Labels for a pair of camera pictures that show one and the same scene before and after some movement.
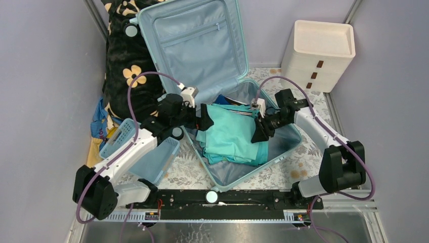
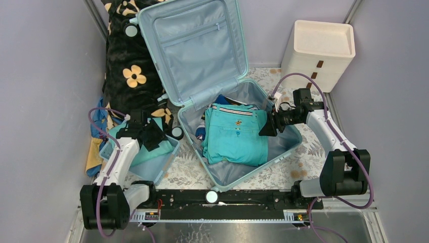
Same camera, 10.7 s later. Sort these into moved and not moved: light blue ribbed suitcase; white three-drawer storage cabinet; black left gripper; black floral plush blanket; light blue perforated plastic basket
Moved: black left gripper
Not moved: light blue perforated plastic basket; white three-drawer storage cabinet; light blue ribbed suitcase; black floral plush blanket
